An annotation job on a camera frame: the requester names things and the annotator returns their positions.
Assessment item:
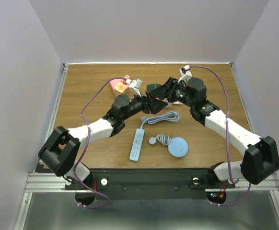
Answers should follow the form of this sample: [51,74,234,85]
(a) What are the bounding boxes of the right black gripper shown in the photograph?
[150,77,195,108]

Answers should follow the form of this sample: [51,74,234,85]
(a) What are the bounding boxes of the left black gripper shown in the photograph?
[121,89,167,121]

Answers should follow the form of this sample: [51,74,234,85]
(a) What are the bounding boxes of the dark green charger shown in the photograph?
[146,83,162,92]

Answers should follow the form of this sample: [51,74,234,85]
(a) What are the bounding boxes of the blue power strip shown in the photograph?
[129,111,180,161]

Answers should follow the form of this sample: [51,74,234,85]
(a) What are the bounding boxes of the pink triangular socket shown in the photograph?
[110,79,128,91]

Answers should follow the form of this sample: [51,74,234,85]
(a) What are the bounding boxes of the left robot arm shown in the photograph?
[38,94,168,189]

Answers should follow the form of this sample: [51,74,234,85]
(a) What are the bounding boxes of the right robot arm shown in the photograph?
[147,78,279,187]

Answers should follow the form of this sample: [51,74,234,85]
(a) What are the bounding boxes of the blue round socket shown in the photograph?
[149,134,188,158]

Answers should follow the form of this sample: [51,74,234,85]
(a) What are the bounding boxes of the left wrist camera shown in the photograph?
[126,79,142,97]

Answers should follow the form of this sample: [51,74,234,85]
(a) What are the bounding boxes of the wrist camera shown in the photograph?
[178,65,192,84]
[126,79,142,97]

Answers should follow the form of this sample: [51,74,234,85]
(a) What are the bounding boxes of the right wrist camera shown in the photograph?
[178,65,192,84]

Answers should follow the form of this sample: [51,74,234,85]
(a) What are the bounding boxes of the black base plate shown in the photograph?
[65,167,236,201]

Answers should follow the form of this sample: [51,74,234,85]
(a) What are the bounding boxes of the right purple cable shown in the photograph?
[189,65,252,207]

